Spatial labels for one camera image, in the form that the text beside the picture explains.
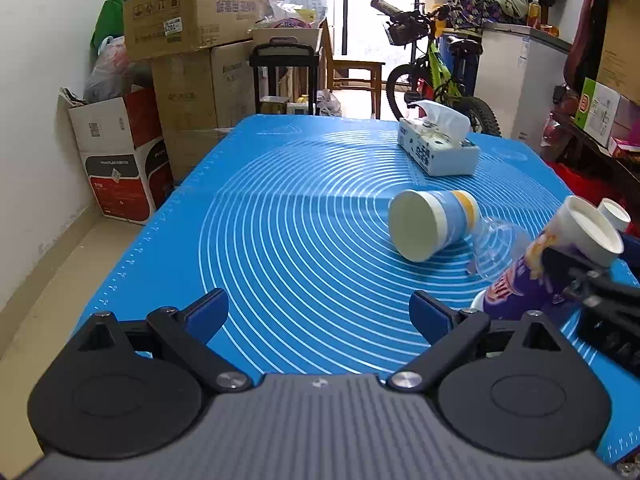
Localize lower cardboard box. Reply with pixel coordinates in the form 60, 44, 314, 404
151, 40, 255, 182

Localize white red cardboard box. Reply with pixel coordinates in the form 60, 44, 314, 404
60, 88, 174, 224

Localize white chest freezer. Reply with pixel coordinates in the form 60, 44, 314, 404
441, 20, 573, 148

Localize wooden chair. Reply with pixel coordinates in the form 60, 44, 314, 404
321, 21, 384, 119

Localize blue yellow paper cup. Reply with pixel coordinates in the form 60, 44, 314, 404
387, 190, 480, 263

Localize green bicycle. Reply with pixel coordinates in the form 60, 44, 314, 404
371, 0, 501, 136

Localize purple paper cup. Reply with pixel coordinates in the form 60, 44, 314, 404
472, 195, 624, 326

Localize green white box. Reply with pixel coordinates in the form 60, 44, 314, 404
574, 78, 620, 148

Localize tall brown cardboard box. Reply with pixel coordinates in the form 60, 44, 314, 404
597, 0, 640, 104

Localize blue silicone mat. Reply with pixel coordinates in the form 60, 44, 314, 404
86, 116, 639, 479

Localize white paper cup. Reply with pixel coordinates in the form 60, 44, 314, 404
597, 198, 631, 233

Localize clear plastic cup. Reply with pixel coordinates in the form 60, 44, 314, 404
466, 217, 532, 283

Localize white tissue box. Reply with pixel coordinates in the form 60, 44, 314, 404
397, 100, 480, 177

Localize large top cardboard box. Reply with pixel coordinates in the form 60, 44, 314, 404
122, 0, 265, 61

